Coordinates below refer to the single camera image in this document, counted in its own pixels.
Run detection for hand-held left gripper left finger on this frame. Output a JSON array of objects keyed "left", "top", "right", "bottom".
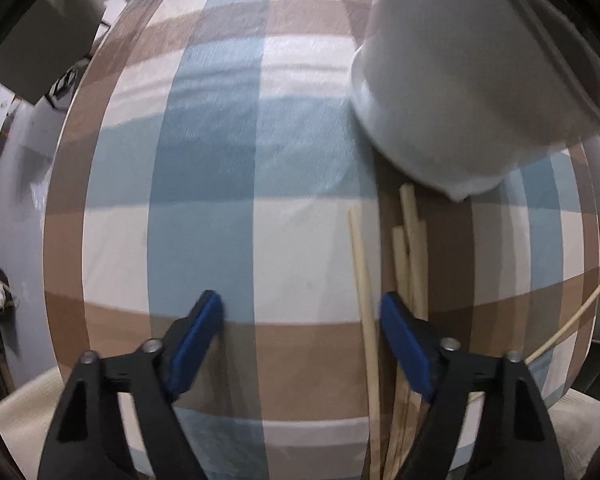
[{"left": 37, "top": 289, "right": 224, "bottom": 480}]

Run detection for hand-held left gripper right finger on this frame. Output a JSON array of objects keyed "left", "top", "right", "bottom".
[{"left": 379, "top": 291, "right": 566, "bottom": 480}]

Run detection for single wooden chopstick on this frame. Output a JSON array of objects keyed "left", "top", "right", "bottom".
[
  {"left": 349, "top": 207, "right": 382, "bottom": 480},
  {"left": 467, "top": 255, "right": 600, "bottom": 401}
]

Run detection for pile of wooden chopsticks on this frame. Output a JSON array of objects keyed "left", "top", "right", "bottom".
[{"left": 382, "top": 184, "right": 431, "bottom": 480}]

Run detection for white grey utensil holder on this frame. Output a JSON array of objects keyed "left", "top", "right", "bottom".
[{"left": 350, "top": 0, "right": 600, "bottom": 204}]

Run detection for checked tablecloth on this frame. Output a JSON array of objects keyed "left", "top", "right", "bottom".
[{"left": 42, "top": 0, "right": 600, "bottom": 480}]

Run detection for beige seat cushion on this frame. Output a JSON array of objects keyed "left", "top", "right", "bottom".
[{"left": 0, "top": 375, "right": 600, "bottom": 480}]

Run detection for black bag with red items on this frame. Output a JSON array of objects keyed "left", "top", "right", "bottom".
[{"left": 0, "top": 265, "right": 21, "bottom": 317}]

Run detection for grey cube stool black legs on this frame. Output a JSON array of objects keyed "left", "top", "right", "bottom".
[{"left": 0, "top": 0, "right": 112, "bottom": 106}]

